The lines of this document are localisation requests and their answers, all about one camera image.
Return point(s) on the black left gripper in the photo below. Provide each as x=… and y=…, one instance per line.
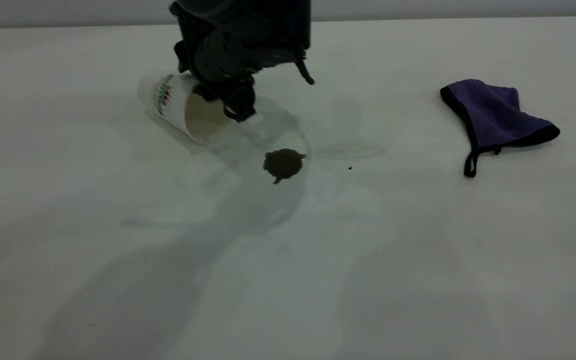
x=233, y=50

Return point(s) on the dark coffee spill puddle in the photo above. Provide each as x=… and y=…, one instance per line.
x=283, y=164

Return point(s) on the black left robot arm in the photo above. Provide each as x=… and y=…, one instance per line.
x=243, y=9

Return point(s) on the purple cloth with black trim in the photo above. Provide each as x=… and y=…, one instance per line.
x=493, y=112

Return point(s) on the white paper coffee cup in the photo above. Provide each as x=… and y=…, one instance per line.
x=168, y=102

